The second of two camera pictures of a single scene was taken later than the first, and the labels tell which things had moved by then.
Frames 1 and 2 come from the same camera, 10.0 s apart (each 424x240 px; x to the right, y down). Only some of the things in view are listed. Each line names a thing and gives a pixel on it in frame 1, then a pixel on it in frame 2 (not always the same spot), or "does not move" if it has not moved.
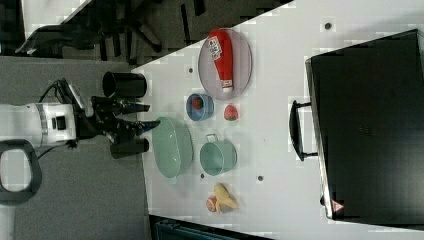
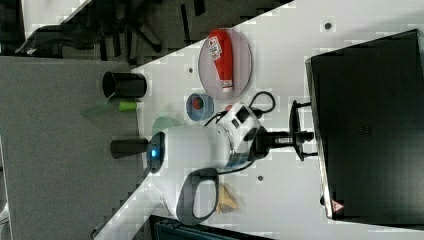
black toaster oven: x=368 y=113 does not move
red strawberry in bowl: x=198 y=103 does not move
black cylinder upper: x=124 y=85 does not move
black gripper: x=104 y=120 to x=264 y=140
